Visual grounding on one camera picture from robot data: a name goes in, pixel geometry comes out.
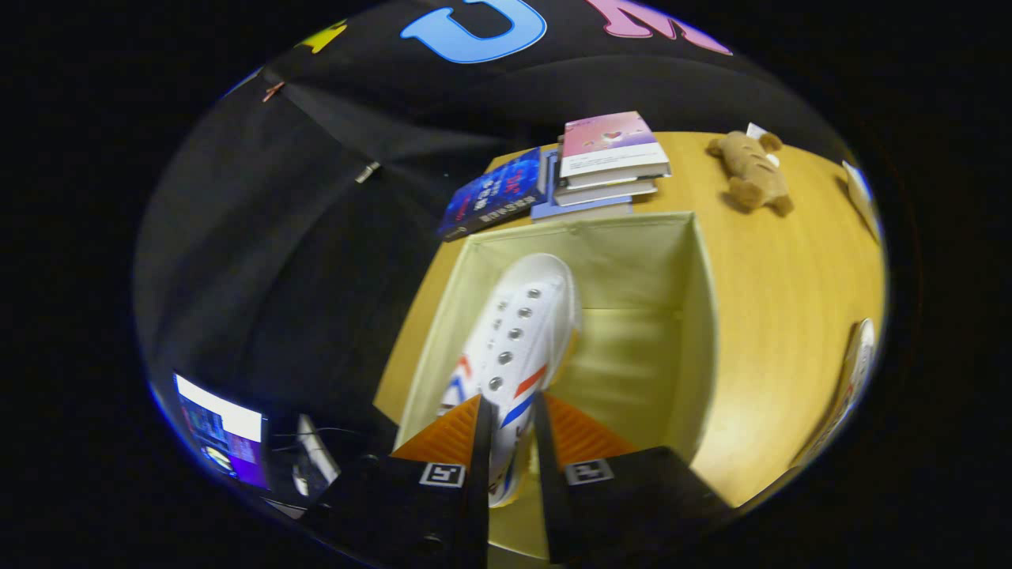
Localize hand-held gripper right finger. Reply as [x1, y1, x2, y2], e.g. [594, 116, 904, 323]
[533, 392, 734, 566]

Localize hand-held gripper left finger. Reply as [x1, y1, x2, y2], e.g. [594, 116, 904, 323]
[303, 394, 495, 569]

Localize white striped canvas shoe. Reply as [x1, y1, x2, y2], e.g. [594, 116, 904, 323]
[439, 253, 583, 508]
[791, 318, 877, 469]

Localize cream fabric storage box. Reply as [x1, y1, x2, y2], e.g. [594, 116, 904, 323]
[394, 210, 720, 569]

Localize computer monitor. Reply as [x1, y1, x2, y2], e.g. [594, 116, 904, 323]
[173, 372, 267, 492]

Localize light blue book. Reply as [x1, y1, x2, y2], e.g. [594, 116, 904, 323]
[531, 150, 635, 222]

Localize black backdrop cloth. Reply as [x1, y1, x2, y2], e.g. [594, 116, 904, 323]
[134, 0, 851, 475]

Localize dark blue book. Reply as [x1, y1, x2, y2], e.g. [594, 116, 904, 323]
[436, 147, 546, 243]

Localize white paperback book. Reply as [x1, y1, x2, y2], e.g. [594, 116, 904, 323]
[553, 179, 659, 208]

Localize pink cover book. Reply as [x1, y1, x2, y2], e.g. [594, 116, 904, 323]
[558, 111, 672, 190]

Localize brown plush toy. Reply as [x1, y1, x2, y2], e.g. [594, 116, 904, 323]
[705, 122, 795, 217]

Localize white plush toy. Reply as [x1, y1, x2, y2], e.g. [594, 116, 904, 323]
[840, 160, 884, 244]

